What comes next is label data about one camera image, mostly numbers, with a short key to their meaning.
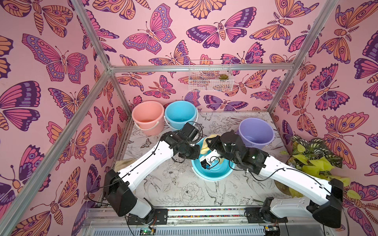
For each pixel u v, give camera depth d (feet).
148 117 3.36
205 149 2.17
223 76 3.04
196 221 2.39
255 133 3.00
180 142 1.76
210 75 3.15
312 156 2.41
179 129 2.01
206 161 2.01
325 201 1.29
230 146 1.65
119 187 1.31
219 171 2.73
